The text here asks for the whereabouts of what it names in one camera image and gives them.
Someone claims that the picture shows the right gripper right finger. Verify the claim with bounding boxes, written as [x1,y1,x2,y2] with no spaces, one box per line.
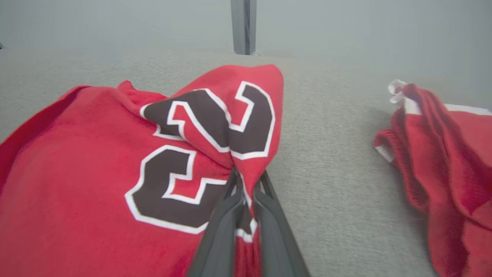
[253,169,310,277]

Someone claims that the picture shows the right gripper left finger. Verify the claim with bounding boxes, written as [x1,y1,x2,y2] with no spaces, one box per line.
[186,167,244,277]

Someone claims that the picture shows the red jersey black number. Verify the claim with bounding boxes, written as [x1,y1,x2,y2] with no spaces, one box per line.
[0,64,284,277]

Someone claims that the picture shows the red shorts white trim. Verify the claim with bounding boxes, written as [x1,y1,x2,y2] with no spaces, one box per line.
[373,79,492,277]

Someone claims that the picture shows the grey partition post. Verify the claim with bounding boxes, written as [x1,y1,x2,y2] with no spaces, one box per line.
[230,0,258,55]

